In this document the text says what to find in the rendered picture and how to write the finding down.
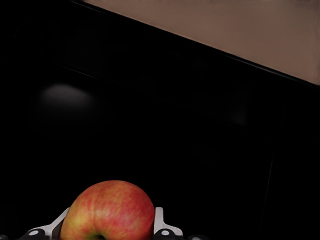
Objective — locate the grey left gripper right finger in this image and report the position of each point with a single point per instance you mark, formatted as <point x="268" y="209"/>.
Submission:
<point x="162" y="228"/>

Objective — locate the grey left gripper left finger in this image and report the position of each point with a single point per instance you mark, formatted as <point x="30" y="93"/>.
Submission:
<point x="45" y="230"/>

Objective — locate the red yellow apple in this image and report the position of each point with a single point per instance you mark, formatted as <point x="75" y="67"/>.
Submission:
<point x="107" y="210"/>

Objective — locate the black tray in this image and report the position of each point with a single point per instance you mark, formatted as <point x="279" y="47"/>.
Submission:
<point x="140" y="120"/>

